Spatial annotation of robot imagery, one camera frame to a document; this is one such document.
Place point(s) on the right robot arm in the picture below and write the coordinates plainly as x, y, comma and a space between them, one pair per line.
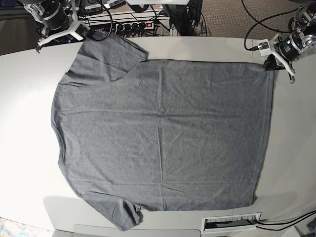
59, 19

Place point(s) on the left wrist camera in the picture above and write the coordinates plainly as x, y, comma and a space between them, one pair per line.
264, 47

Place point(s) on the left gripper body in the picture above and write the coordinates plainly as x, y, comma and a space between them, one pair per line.
284, 51

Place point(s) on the grey T-shirt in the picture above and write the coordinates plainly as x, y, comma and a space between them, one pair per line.
160, 135

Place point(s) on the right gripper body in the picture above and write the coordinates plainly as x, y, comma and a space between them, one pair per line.
71, 29

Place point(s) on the black power strip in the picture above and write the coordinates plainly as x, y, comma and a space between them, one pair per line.
127, 30

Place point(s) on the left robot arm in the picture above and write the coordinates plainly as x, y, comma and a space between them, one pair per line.
304, 25

